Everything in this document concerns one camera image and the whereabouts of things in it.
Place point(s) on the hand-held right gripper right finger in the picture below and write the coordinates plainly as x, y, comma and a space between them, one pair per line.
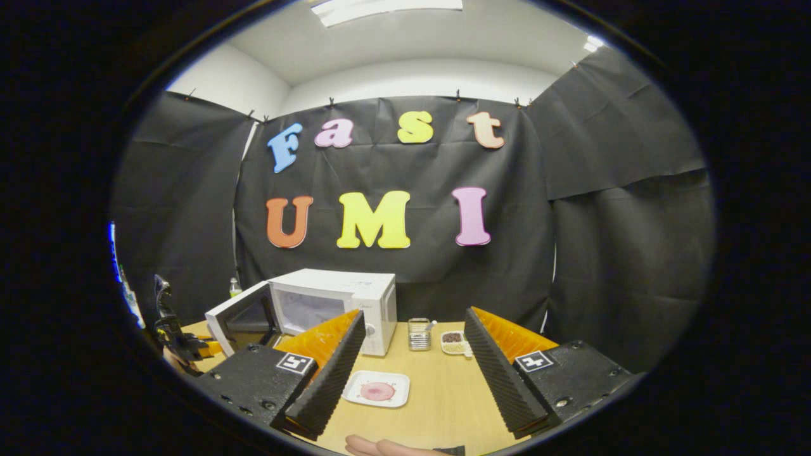
497, 373

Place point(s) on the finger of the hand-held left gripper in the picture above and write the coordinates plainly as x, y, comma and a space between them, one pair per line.
212, 347

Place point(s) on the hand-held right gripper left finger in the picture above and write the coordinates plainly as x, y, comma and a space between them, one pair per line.
336, 373

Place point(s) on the pink round meat slice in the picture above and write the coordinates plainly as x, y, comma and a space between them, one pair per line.
377, 391

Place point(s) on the white square plate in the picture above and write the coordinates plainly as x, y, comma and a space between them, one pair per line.
389, 380

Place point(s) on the white microwave oven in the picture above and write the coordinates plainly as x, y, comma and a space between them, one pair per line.
374, 297

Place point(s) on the white divided bean tray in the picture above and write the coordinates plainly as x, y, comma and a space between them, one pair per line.
454, 343

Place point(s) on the green label drink bottle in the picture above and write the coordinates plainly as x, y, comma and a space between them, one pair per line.
235, 289

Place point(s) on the blue white striped tube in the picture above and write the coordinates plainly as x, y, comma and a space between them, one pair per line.
431, 325

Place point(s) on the black backdrop cloth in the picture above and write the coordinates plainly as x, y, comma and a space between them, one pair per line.
412, 272

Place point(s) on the small ceiling light panel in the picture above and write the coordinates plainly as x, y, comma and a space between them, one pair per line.
593, 43

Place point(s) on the large ceiling light panel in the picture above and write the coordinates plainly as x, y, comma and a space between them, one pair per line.
386, 9

